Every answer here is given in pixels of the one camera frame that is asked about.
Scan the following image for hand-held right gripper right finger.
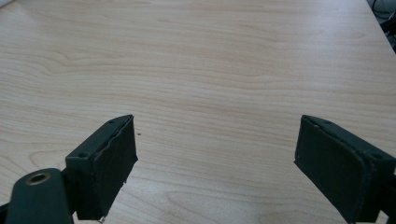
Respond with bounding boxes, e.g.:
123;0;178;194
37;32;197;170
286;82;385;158
293;114;396;224

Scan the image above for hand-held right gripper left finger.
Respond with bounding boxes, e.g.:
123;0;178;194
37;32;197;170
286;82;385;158
64;114;139;221

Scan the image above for black cables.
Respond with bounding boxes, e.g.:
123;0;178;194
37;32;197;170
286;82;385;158
367;0;396;54

